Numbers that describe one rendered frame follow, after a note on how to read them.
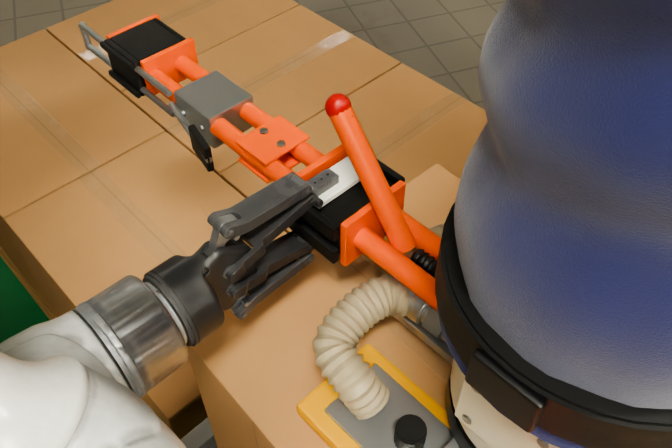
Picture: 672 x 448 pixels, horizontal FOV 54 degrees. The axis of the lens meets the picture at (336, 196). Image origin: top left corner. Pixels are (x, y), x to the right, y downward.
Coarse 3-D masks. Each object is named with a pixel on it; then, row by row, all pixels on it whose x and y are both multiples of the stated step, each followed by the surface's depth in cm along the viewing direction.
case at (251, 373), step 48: (432, 192) 84; (288, 288) 74; (336, 288) 74; (240, 336) 70; (288, 336) 70; (384, 336) 70; (240, 384) 66; (288, 384) 66; (432, 384) 66; (240, 432) 71; (288, 432) 63
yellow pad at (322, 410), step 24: (384, 360) 66; (408, 384) 64; (312, 408) 62; (336, 408) 62; (384, 408) 62; (408, 408) 62; (432, 408) 62; (336, 432) 61; (360, 432) 60; (384, 432) 60; (408, 432) 58; (432, 432) 60
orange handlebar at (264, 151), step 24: (192, 72) 79; (216, 120) 73; (264, 120) 73; (240, 144) 69; (264, 144) 69; (288, 144) 69; (264, 168) 68; (288, 168) 68; (408, 216) 63; (360, 240) 61; (384, 240) 61; (432, 240) 61; (384, 264) 60; (408, 264) 59; (408, 288) 59; (432, 288) 57
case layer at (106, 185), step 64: (128, 0) 194; (192, 0) 194; (256, 0) 194; (0, 64) 173; (64, 64) 173; (256, 64) 173; (320, 64) 173; (384, 64) 173; (0, 128) 155; (64, 128) 155; (128, 128) 155; (320, 128) 155; (384, 128) 155; (448, 128) 155; (0, 192) 141; (64, 192) 141; (128, 192) 141; (192, 192) 141; (64, 256) 129; (128, 256) 129; (192, 384) 110
